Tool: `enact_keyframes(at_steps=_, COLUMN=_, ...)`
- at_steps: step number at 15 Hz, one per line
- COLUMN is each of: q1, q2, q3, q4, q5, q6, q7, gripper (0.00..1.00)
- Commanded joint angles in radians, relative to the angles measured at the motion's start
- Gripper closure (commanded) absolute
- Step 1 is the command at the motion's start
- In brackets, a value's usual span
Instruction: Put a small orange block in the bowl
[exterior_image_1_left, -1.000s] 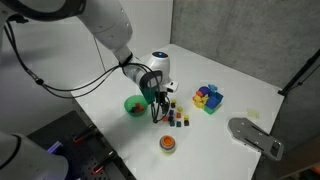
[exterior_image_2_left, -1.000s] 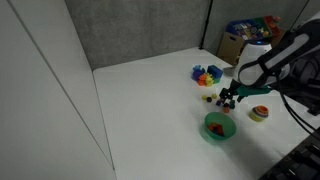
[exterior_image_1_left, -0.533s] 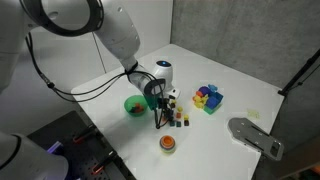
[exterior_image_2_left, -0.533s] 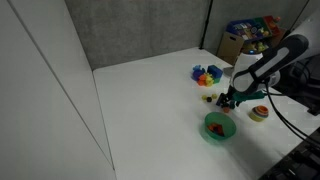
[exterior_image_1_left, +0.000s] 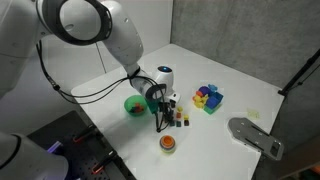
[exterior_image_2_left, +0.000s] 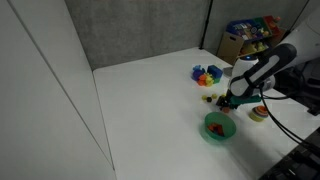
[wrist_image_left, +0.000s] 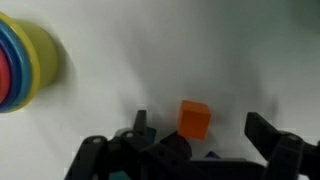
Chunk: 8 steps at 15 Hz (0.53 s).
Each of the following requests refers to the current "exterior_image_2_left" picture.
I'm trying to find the black equipment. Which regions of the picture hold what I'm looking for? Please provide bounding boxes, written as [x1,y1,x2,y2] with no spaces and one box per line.
[274,59,320,117]

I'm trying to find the orange toy piece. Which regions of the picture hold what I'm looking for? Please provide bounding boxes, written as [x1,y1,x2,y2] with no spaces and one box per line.
[196,73,208,87]

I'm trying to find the green plastic bowl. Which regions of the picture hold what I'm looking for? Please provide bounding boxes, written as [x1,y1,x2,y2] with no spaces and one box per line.
[203,111,238,141]

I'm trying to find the cardboard box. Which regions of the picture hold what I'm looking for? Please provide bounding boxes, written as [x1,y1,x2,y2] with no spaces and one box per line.
[216,30,248,66]

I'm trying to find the black vertical pole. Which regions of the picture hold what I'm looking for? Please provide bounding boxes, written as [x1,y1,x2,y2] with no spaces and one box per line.
[199,0,214,51]

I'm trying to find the large blue building block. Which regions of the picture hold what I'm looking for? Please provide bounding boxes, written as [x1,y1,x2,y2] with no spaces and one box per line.
[206,64,224,79]

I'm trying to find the rainbow stacking cups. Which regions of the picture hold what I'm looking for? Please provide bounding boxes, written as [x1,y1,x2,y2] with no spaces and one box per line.
[248,105,270,123]

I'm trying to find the black cable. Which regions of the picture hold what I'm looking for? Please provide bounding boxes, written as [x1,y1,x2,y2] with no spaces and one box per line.
[263,87,320,148]
[259,83,320,152]

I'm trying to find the yellow toy piece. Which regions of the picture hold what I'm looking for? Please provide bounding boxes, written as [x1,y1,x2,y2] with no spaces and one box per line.
[204,73,215,88]

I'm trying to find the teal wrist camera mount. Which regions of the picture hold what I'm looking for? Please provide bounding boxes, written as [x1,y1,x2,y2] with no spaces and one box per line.
[231,94,263,106]

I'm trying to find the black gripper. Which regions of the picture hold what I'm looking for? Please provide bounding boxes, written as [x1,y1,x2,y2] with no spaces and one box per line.
[215,89,241,111]

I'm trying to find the blue toy piece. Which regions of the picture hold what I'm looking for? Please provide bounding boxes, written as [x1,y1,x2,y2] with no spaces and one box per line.
[191,64,205,82]

